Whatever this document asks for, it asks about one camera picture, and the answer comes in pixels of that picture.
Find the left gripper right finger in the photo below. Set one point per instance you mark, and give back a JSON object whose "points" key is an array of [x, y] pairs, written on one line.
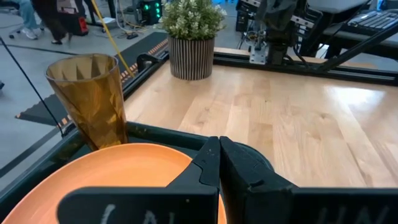
{"points": [[264, 202]]}

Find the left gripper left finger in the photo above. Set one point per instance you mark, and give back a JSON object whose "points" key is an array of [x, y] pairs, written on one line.
{"points": [[186, 202]]}

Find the orange plate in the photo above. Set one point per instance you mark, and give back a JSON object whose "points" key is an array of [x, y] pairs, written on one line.
{"points": [[124, 168]]}

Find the amber faceted plastic cup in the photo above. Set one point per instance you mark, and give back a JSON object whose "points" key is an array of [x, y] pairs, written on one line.
{"points": [[90, 102]]}

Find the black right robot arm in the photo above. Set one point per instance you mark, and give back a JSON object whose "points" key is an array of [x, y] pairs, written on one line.
{"points": [[276, 18]]}

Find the dark green plastic tray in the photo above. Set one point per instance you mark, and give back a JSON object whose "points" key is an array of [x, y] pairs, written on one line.
{"points": [[161, 135]]}

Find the potted plant in striped pot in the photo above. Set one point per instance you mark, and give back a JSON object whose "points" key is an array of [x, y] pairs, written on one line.
{"points": [[191, 46]]}

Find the black hazard-striped floor mat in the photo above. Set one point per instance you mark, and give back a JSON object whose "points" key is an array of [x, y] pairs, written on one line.
{"points": [[146, 43]]}

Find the black desk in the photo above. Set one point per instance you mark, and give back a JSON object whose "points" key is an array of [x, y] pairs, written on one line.
{"points": [[357, 40]]}

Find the black computer tower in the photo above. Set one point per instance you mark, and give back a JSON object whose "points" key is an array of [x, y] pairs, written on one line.
{"points": [[150, 12]]}

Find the black keyboard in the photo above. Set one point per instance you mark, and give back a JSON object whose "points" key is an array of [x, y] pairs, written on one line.
{"points": [[373, 21]]}

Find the black and red equipment case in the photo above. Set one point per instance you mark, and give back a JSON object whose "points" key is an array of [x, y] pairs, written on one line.
{"points": [[76, 18]]}

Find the person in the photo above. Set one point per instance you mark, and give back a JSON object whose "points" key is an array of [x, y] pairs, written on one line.
{"points": [[28, 15], [51, 18]]}

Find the black frame corner clamp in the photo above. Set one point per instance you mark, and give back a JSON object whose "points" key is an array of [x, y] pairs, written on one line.
{"points": [[147, 62]]}

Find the black aluminium table frame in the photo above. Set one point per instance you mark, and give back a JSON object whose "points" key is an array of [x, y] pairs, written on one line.
{"points": [[342, 73]]}

